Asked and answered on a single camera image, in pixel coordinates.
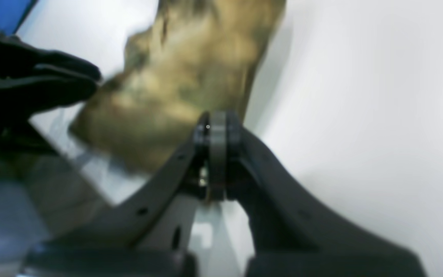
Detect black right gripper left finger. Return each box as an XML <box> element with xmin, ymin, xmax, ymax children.
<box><xmin>18</xmin><ymin>112</ymin><xmax>227</xmax><ymax>277</ymax></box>

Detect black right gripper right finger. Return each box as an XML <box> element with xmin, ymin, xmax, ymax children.
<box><xmin>227</xmin><ymin>112</ymin><xmax>426</xmax><ymax>277</ymax></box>

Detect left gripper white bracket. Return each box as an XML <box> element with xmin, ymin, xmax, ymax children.
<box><xmin>0</xmin><ymin>33</ymin><xmax>102</xmax><ymax>155</ymax></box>

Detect camouflage T-shirt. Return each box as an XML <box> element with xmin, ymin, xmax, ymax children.
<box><xmin>69</xmin><ymin>0</ymin><xmax>286</xmax><ymax>174</ymax></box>

